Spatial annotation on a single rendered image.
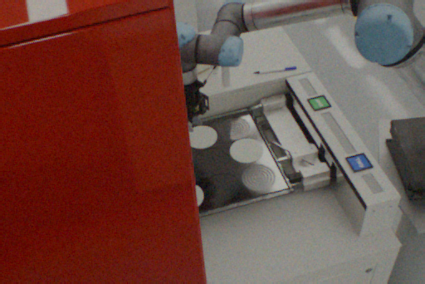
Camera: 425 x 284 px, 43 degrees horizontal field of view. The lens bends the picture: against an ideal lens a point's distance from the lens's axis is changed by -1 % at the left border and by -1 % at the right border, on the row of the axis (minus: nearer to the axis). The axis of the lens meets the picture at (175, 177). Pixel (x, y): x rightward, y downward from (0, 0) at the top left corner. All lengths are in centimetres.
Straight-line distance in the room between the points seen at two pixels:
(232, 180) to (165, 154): 89
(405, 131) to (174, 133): 116
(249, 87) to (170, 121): 113
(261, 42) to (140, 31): 140
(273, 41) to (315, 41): 169
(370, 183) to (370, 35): 45
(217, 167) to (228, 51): 40
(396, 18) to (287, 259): 67
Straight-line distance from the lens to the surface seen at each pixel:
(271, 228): 157
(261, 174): 159
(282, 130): 174
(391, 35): 123
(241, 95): 178
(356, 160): 156
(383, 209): 151
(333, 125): 166
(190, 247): 86
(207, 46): 137
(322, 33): 371
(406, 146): 171
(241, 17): 145
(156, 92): 62
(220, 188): 155
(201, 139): 169
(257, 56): 189
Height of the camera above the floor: 209
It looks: 49 degrees down
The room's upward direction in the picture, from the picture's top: 9 degrees counter-clockwise
